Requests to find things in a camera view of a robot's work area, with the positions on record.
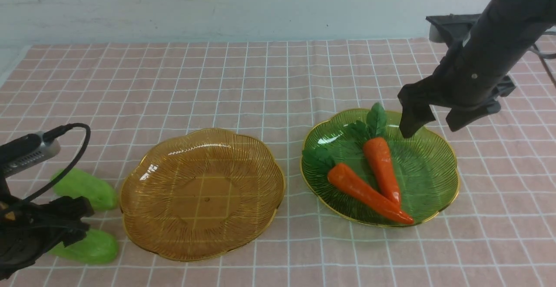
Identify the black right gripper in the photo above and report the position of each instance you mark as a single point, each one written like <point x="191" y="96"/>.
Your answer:
<point x="456" y="84"/>

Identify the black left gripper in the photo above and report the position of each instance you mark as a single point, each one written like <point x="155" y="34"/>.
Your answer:
<point x="31" y="230"/>

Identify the green bitter gourd toy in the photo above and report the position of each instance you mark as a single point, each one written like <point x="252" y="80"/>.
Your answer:
<point x="96" y="248"/>
<point x="76" y="183"/>

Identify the orange toy carrot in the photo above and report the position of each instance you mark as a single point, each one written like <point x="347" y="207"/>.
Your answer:
<point x="336" y="183"/>
<point x="370" y="136"/>

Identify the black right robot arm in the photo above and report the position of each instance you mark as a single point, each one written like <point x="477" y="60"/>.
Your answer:
<point x="505" y="31"/>

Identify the green glass plate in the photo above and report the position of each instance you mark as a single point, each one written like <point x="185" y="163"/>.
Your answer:
<point x="425" y="166"/>

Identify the pink checkered tablecloth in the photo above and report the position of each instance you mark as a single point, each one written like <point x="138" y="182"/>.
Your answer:
<point x="500" y="232"/>

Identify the amber glass plate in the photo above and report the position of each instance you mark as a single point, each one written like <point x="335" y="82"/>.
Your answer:
<point x="196" y="197"/>

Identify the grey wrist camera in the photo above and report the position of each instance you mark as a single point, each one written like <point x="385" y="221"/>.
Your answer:
<point x="26" y="152"/>

